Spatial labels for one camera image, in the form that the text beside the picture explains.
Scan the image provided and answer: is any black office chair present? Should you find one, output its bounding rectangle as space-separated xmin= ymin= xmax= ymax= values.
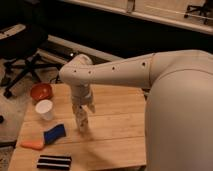
xmin=0 ymin=0 xmax=62 ymax=98

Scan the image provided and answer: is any black white striped block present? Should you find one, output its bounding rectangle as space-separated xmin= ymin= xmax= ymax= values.
xmin=37 ymin=155 xmax=72 ymax=170

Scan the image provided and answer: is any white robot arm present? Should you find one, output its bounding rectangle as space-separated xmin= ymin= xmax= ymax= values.
xmin=59 ymin=50 xmax=213 ymax=171

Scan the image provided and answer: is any orange and blue sponge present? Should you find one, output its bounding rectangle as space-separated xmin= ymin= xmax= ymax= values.
xmin=20 ymin=124 xmax=66 ymax=150

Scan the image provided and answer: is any red bowl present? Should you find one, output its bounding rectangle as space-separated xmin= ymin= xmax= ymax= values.
xmin=30 ymin=83 xmax=53 ymax=101

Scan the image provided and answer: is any black chair base far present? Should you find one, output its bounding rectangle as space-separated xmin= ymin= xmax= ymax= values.
xmin=184 ymin=0 xmax=213 ymax=21

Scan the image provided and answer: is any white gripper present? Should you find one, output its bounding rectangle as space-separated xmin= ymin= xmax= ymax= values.
xmin=70 ymin=84 xmax=96 ymax=131

